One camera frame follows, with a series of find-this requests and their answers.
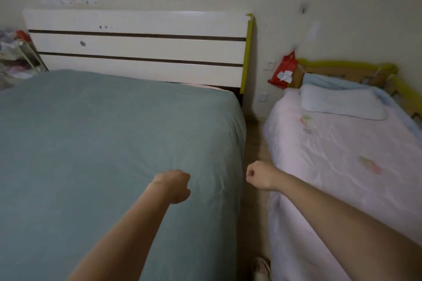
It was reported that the wooden cot frame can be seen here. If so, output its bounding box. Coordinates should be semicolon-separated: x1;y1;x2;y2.
290;58;422;120

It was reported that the person's left forearm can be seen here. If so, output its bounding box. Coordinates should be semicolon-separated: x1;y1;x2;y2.
67;181;172;281

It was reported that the person's left hand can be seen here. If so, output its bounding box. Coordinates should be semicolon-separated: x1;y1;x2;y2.
152;169;191;205

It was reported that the red plastic bag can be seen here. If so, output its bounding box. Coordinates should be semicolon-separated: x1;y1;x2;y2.
268;51;298;90

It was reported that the light blue blanket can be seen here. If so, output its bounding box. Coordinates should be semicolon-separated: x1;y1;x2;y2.
302;73;422;141

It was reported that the light blue pillow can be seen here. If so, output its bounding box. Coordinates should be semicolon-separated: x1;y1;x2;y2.
299;84;389;121

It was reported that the person's right forearm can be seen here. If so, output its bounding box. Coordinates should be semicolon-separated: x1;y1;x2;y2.
275;172;422;281

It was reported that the person's shoe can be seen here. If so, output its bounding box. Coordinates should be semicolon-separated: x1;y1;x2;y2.
253;257;271;281

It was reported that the pink quilt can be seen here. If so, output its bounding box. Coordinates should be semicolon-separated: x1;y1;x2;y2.
263;87;422;281

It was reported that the white striped headboard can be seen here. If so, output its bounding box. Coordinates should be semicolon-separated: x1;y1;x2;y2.
23;8;252;88

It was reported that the white wire rack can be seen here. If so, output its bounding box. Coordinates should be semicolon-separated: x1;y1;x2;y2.
0;29;49;85

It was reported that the yellow foam edge guard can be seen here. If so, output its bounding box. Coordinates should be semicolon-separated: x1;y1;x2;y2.
240;13;254;94

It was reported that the grey-green bed sheet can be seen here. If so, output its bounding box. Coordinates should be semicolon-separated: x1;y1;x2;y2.
0;69;247;281

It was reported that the person's right hand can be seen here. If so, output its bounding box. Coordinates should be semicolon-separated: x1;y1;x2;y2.
246;160;288;192

